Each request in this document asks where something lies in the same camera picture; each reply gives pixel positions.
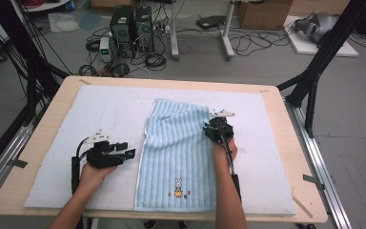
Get black metal frame stand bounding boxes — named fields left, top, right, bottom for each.
left=0, top=0, right=71, bottom=127
left=275, top=0, right=366, bottom=138

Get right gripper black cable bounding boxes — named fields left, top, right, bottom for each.
left=216, top=126, right=243, bottom=202

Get white plastic bag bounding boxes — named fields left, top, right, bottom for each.
left=48, top=12, right=81, bottom=34

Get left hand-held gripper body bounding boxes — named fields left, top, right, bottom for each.
left=85, top=129, right=130, bottom=170

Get tan tape strip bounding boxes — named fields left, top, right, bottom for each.
left=291, top=195, right=315, bottom=219

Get slim black computer tower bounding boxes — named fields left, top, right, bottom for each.
left=134, top=5, right=155, bottom=53

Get brown cardboard box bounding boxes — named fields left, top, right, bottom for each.
left=236, top=0, right=295, bottom=31

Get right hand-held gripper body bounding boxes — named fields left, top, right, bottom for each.
left=204, top=109, right=236, bottom=145

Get tangled black floor cables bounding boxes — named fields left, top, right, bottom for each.
left=228, top=27, right=295, bottom=58

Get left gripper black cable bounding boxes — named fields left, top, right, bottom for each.
left=71, top=136, right=93, bottom=229

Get person's right hand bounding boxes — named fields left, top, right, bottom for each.
left=212, top=136, right=239, bottom=167

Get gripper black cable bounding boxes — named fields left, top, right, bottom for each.
left=216, top=126, right=243, bottom=202
left=71, top=136, right=93, bottom=229

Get large black computer tower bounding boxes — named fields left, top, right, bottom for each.
left=109, top=5, right=137, bottom=59

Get aluminium rail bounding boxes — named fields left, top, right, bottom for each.
left=285, top=100, right=353, bottom=229
left=0, top=104, right=36, bottom=209

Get black tape piece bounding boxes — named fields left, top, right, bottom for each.
left=302, top=174, right=326, bottom=191
left=8, top=158, right=29, bottom=169

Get grey rounded device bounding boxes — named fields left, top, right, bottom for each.
left=292, top=11, right=339, bottom=44

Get white floor board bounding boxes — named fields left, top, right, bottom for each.
left=282, top=14, right=359, bottom=58

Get white power supply box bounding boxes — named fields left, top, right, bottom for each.
left=98, top=36, right=112, bottom=64

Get black flat device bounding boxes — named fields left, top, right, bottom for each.
left=195, top=14, right=228, bottom=31

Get white desk leg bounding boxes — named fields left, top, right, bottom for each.
left=169, top=0, right=181, bottom=62
left=220, top=0, right=236, bottom=60

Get white foam mat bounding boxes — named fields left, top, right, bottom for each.
left=23, top=84, right=297, bottom=216

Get person's left hand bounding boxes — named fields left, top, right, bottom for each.
left=78, top=161, right=118, bottom=193

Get coiled black floor cable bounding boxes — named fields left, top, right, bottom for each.
left=144, top=52, right=168, bottom=73
left=77, top=64, right=97, bottom=77

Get blue striped towel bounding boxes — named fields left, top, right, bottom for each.
left=133, top=98, right=219, bottom=213

